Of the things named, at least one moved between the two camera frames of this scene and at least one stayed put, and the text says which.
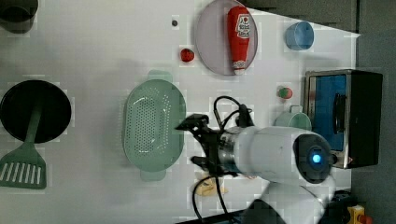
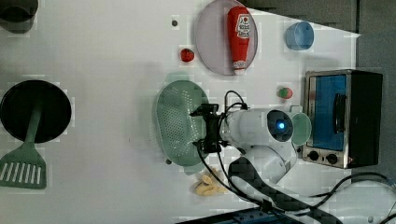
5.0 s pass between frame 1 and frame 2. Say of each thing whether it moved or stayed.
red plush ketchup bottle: stayed
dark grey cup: stayed
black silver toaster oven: stayed
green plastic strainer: moved
